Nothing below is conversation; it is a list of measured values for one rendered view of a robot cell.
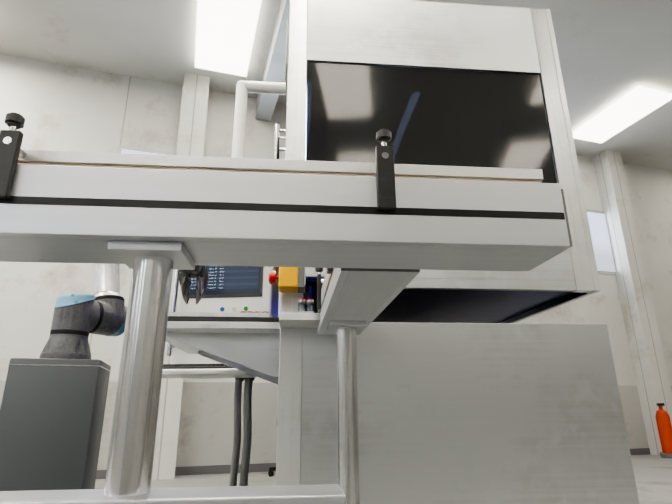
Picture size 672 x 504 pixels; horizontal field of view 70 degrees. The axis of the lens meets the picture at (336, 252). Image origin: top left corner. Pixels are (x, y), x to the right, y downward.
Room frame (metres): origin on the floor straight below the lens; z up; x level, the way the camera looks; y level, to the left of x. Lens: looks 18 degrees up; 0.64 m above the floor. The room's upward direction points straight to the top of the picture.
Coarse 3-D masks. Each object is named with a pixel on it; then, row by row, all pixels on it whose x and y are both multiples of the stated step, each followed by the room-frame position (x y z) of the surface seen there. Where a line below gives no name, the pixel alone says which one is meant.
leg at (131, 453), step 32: (128, 256) 0.59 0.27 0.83; (160, 256) 0.59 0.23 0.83; (160, 288) 0.59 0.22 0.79; (128, 320) 0.59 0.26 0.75; (160, 320) 0.60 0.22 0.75; (128, 352) 0.59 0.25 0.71; (160, 352) 0.60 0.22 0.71; (128, 384) 0.58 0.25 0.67; (160, 384) 0.61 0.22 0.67; (128, 416) 0.58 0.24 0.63; (128, 448) 0.58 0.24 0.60; (128, 480) 0.59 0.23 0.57
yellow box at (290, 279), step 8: (280, 272) 1.29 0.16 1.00; (288, 272) 1.29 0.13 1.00; (296, 272) 1.29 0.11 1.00; (304, 272) 1.30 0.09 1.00; (280, 280) 1.29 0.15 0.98; (288, 280) 1.29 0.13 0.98; (296, 280) 1.29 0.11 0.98; (280, 288) 1.31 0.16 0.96; (288, 288) 1.31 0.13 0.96; (296, 288) 1.31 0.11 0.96
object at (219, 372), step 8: (224, 368) 2.13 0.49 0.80; (232, 368) 2.13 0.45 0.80; (168, 376) 2.18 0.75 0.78; (176, 376) 2.19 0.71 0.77; (184, 376) 2.19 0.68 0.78; (192, 376) 2.20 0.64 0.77; (200, 376) 2.20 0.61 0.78; (208, 376) 2.20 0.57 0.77; (216, 376) 2.21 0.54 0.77; (224, 376) 2.21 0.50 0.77; (232, 376) 2.21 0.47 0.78; (240, 376) 2.22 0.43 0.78; (248, 376) 2.22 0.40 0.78; (256, 376) 2.30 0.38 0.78
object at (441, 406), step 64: (320, 384) 1.39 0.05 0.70; (384, 384) 1.41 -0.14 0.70; (448, 384) 1.42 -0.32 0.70; (512, 384) 1.44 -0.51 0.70; (576, 384) 1.46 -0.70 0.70; (320, 448) 1.39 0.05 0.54; (384, 448) 1.41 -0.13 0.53; (448, 448) 1.42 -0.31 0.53; (512, 448) 1.44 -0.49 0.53; (576, 448) 1.46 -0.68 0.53
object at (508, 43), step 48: (336, 0) 1.40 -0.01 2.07; (384, 0) 1.41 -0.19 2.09; (336, 48) 1.40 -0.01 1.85; (384, 48) 1.41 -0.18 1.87; (432, 48) 1.43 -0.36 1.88; (480, 48) 1.44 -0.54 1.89; (528, 48) 1.46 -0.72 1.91; (576, 192) 1.47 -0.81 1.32; (576, 240) 1.47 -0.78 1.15; (432, 288) 1.43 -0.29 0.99; (480, 288) 1.44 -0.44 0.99; (528, 288) 1.45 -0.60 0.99; (576, 288) 1.47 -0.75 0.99
